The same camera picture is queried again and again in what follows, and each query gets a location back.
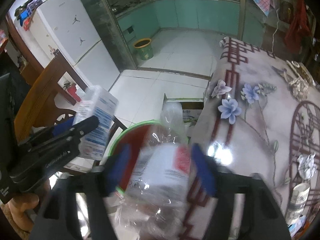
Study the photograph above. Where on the person left hand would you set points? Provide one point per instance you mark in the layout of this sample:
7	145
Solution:
19	205

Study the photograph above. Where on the blue white milk carton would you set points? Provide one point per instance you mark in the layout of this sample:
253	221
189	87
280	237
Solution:
93	118

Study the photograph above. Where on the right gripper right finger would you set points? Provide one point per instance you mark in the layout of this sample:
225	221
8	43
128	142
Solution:
261	218

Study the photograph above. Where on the open cardboard box floor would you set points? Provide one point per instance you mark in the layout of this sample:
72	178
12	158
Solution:
191	111

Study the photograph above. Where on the clear plastic bottle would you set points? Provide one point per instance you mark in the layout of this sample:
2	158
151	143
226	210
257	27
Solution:
155	199

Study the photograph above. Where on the red green plastic basin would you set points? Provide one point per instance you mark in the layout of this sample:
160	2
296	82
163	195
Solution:
134	137

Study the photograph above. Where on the red hanging garment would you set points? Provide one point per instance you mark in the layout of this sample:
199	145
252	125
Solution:
299	28

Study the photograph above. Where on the newspaper ball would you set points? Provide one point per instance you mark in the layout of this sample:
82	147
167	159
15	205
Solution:
306	166
300	88

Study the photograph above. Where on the floral paper cup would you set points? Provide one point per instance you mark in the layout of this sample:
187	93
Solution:
297	203

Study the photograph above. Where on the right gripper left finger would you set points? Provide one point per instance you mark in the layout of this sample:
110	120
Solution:
58	215

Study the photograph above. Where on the wooden chair left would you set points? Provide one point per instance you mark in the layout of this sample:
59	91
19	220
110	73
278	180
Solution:
38	109

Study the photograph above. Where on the white refrigerator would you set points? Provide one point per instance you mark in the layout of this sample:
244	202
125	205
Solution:
65	25

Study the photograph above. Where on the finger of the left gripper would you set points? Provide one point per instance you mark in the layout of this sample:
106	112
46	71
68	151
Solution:
62	127

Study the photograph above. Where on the floral tablecloth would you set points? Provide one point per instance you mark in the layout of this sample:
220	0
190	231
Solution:
276	125

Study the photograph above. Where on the red fire extinguisher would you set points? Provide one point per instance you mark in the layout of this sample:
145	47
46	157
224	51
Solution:
70	88

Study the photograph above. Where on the dark snack packet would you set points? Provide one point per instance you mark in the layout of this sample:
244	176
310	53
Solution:
300	70

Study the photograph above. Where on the teal kitchen cabinets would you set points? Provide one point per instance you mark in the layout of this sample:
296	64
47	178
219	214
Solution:
221	16

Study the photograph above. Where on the green yellow trash bin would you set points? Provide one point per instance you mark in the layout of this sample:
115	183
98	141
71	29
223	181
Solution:
144	48

